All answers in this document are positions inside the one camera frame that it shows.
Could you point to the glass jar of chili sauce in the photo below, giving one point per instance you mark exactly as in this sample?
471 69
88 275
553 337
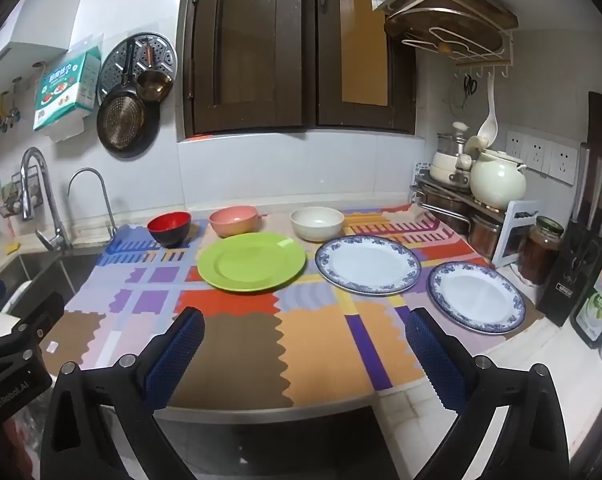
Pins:
541 252

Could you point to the black kitchen shears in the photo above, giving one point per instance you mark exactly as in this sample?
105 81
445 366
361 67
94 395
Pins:
578 260

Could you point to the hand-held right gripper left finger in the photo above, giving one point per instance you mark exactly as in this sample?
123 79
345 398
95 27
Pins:
178 355

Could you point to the black frying pan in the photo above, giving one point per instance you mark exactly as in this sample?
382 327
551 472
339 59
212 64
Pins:
121 120

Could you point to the pink bowl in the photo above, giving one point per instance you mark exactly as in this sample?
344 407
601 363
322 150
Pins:
233 220

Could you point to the colourful patterned mat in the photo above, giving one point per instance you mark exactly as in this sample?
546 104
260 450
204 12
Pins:
321 340

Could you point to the white pot with lid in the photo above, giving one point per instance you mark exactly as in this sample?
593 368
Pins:
448 160

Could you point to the thin gooseneck faucet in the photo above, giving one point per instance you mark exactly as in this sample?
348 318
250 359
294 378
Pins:
93 185

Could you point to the steel sink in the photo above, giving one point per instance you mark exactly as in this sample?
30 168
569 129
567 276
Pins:
26 275

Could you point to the steel canister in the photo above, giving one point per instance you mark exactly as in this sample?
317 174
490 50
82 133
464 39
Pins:
483 232

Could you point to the green plate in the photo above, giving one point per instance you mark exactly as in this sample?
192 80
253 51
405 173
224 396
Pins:
251 262

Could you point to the wall hook rail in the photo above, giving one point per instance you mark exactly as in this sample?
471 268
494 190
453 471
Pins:
3 110

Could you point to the round metal steamer tray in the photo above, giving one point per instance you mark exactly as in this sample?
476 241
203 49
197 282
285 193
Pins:
116 60

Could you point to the red bowl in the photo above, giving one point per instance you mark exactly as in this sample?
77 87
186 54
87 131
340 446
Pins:
168 227

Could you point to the teal and white box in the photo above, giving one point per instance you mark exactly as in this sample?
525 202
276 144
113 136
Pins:
63 85

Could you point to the black knife block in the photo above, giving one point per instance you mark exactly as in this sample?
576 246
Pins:
566 295

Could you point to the cream bowl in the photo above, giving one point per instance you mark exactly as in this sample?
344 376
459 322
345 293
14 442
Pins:
317 222

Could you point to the chrome kitchen faucet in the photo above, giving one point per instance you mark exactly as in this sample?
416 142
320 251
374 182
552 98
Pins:
36 180

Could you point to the small brass saucepan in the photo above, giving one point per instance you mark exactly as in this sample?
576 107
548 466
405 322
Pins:
153 82

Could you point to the white wall outlet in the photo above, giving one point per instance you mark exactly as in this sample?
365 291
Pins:
563 162
513 147
537 156

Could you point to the dish soap bottle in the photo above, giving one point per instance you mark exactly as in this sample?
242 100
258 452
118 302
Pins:
601 300

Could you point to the steel pot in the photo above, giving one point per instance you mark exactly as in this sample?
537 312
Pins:
441 205

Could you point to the yellow sponge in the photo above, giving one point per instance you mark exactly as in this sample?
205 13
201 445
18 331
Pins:
13 247

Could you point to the hanging black scissors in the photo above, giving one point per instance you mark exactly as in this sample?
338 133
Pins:
470 87

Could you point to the blue floral rim plate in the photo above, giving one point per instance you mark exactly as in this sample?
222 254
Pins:
476 297
368 265

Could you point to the cream ceramic kettle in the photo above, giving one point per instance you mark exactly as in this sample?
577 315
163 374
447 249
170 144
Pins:
498 180

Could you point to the dark wall cabinet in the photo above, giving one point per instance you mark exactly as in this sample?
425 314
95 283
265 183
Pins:
281 45

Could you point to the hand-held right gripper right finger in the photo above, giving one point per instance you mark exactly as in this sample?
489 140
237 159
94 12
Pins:
433 360

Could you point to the white ladle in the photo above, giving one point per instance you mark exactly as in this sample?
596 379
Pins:
488 120

